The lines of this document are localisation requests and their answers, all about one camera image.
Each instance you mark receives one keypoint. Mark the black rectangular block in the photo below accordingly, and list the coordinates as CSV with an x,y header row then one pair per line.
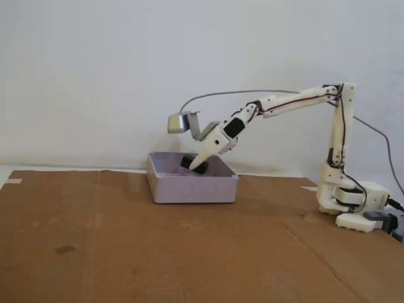
x,y
186,161

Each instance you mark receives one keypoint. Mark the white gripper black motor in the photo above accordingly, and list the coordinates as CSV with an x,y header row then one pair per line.
x,y
214,144

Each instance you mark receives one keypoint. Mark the white tape strip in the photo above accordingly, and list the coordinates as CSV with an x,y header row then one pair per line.
x,y
309,188

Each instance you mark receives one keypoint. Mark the pale masking tape piece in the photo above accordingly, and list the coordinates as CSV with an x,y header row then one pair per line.
x,y
14,181

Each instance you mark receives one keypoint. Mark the grey table clamp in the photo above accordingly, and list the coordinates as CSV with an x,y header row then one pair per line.
x,y
377,216

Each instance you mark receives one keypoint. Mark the brown cardboard sheet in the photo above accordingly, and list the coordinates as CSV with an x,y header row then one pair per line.
x,y
126,252

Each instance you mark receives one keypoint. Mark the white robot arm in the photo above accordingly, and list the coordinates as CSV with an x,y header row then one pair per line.
x,y
342,126

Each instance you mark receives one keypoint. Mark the grey plastic box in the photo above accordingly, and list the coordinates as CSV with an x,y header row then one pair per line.
x,y
192,191

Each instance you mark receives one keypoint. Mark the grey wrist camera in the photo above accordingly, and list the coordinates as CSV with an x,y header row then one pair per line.
x,y
206,131

